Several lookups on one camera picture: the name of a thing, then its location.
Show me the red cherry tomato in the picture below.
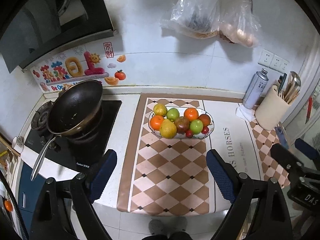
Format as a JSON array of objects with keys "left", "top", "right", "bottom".
[
  {"left": 185, "top": 130, "right": 194, "bottom": 138},
  {"left": 201, "top": 127, "right": 209, "bottom": 134}
]

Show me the green apple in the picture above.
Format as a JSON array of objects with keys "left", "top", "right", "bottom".
[
  {"left": 166, "top": 108, "right": 180, "bottom": 122},
  {"left": 189, "top": 119, "right": 203, "bottom": 134}
]

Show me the dark orange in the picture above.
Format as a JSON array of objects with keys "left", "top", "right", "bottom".
[{"left": 198, "top": 114, "right": 211, "bottom": 127}]

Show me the yellow lemon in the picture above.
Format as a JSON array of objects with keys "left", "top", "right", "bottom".
[{"left": 159, "top": 119, "right": 177, "bottom": 139}]

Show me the brown reddish pear apple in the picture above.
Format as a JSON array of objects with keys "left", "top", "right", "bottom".
[{"left": 174, "top": 116, "right": 190, "bottom": 134}]

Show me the bright orange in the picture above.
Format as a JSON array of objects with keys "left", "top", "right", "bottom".
[{"left": 184, "top": 108, "right": 199, "bottom": 122}]

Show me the yellow-green citrus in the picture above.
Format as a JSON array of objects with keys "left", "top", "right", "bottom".
[{"left": 153, "top": 103, "right": 168, "bottom": 116}]

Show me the checkered brown kitchen mat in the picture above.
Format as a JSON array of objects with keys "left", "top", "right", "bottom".
[{"left": 117, "top": 94, "right": 290, "bottom": 216}]

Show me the blue lighter tool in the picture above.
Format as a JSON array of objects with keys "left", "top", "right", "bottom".
[{"left": 274, "top": 126, "right": 289, "bottom": 150}]

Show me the black gas stove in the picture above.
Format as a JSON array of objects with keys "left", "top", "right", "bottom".
[{"left": 24, "top": 100, "right": 122, "bottom": 173}]

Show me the beige utensil holder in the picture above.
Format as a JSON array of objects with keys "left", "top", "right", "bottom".
[{"left": 255, "top": 85, "right": 291, "bottom": 131}]

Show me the white folded tissue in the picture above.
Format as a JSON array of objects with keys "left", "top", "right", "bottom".
[{"left": 235, "top": 105, "right": 255, "bottom": 122}]

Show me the black wok pan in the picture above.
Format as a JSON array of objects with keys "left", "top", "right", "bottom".
[{"left": 30, "top": 80, "right": 103, "bottom": 180}]

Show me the silver spray can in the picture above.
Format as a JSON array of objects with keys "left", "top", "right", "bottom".
[{"left": 242, "top": 68, "right": 268, "bottom": 109}]

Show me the plastic bag with food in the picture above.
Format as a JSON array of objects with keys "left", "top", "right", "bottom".
[{"left": 219, "top": 0, "right": 261, "bottom": 48}]

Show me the black range hood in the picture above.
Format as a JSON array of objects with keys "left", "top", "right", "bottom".
[{"left": 1, "top": 0, "right": 114, "bottom": 73}]

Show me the clear plastic bag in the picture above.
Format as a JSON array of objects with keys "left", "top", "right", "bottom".
[{"left": 159, "top": 0, "right": 220, "bottom": 40}]

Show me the white wall socket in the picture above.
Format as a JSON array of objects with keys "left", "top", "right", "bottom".
[{"left": 258, "top": 49, "right": 289, "bottom": 73}]

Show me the colourful wall sticker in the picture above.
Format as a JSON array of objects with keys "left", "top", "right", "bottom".
[{"left": 30, "top": 38, "right": 127, "bottom": 93}]

